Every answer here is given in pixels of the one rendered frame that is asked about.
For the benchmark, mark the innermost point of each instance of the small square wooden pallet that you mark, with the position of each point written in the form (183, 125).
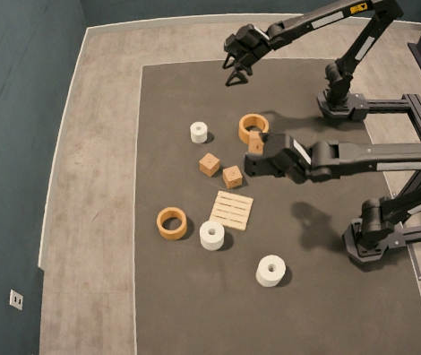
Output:
(230, 211)

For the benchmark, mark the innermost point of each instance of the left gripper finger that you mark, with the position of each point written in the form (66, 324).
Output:
(263, 136)

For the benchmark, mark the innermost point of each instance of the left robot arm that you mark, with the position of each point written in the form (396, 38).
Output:
(332, 160)

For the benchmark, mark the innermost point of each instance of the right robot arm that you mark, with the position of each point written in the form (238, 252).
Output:
(340, 72)

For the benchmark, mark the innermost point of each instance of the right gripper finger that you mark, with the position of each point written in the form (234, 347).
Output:
(225, 66)
(232, 76)

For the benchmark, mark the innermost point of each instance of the orange-brown open cup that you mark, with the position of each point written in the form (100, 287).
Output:
(167, 213)

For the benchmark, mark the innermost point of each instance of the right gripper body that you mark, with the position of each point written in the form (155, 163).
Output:
(239, 67)

